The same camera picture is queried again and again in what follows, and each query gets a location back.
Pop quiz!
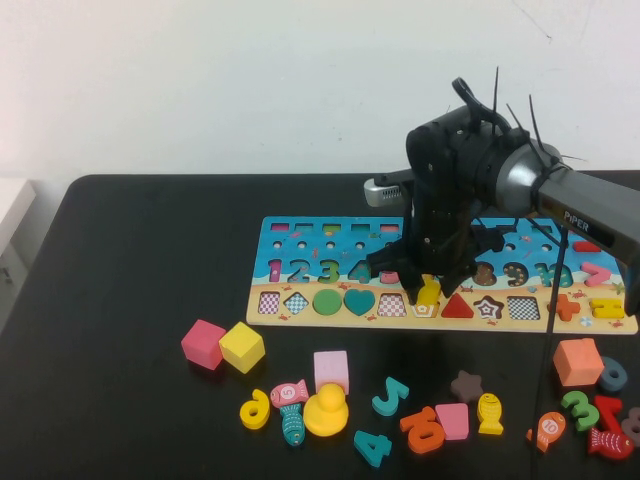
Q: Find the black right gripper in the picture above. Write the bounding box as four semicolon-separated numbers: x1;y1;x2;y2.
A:
366;107;529;306

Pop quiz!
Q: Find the yellow pentagon piece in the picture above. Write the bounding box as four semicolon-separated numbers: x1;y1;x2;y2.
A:
416;277;441;306

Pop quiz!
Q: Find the red triangle piece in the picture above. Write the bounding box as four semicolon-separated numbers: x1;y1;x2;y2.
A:
440;292;475;320

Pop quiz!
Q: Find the teal heart piece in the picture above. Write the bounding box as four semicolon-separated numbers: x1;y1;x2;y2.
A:
343;288;377;317

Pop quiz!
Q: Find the green circle piece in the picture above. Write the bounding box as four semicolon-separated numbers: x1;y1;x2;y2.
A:
312;288;344;317

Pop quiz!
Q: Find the colourful wooden puzzle board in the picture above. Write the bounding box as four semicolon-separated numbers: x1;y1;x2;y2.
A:
245;215;640;335

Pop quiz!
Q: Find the brown star piece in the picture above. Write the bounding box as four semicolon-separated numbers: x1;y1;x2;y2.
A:
450;369;486;405

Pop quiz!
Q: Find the teal number five piece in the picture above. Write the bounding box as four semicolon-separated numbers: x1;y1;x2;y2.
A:
371;376;411;417

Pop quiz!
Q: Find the orange plus sign piece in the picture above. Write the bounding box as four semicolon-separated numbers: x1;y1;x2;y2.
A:
547;293;582;322

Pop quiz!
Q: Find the pink trapezoid piece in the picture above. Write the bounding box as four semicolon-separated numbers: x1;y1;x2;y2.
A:
434;402;471;442

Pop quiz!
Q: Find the yellow fish piece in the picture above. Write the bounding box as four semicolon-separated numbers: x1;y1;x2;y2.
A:
476;392;505;436

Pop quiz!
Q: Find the orange number six piece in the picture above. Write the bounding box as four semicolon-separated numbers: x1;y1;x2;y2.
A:
399;405;447;455

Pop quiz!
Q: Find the pink greater-than sign piece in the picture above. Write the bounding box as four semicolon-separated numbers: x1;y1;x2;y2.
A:
583;263;614;288

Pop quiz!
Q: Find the yellow equals sign piece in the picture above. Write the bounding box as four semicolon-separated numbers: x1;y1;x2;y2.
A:
588;298;625;320

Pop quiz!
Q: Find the teal number four piece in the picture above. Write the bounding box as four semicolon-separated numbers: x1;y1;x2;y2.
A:
353;428;394;469

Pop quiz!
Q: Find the pink fish piece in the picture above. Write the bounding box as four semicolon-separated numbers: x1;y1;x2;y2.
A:
270;378;310;409

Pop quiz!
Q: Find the orange fish piece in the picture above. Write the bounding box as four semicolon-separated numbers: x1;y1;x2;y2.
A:
525;411;568;454

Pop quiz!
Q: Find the teal fish piece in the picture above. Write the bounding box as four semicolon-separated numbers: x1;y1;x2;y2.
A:
279;402;305;447

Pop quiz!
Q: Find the green number three piece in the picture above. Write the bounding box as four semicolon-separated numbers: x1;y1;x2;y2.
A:
560;390;601;433

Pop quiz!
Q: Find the yellow number six piece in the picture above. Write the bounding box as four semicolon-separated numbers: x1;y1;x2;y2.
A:
239;388;272;431

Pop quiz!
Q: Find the grey blue number zero piece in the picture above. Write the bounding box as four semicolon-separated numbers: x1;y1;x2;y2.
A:
597;355;630;395

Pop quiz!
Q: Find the red number seven piece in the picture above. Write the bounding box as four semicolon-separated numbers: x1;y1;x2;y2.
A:
593;395;624;434

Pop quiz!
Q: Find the red fish piece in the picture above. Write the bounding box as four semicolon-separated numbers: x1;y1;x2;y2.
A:
586;427;635;460

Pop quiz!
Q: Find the brown number eight piece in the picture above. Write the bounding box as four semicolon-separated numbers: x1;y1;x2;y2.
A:
620;406;640;447

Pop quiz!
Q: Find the light pink cube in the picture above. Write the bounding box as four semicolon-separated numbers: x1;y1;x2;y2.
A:
313;350;350;396

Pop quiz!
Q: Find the salmon orange cube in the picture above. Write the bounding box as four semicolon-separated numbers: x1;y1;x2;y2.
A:
552;337;606;388

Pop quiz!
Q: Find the yellow duck toy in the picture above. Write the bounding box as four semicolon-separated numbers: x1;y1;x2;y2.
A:
303;382;350;437

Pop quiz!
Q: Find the yellow cube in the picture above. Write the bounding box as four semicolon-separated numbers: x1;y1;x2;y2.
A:
218;320;267;375

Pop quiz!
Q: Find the pink red cube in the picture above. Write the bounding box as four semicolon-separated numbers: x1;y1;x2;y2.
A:
180;318;229;372

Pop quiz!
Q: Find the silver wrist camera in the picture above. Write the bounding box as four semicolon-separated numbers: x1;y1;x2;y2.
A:
363;174;416;207

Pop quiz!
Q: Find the thin black cable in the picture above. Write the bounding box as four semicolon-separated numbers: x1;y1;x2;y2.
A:
529;219;571;480

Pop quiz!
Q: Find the thick black cable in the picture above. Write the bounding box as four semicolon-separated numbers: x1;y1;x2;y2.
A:
451;76;501;126

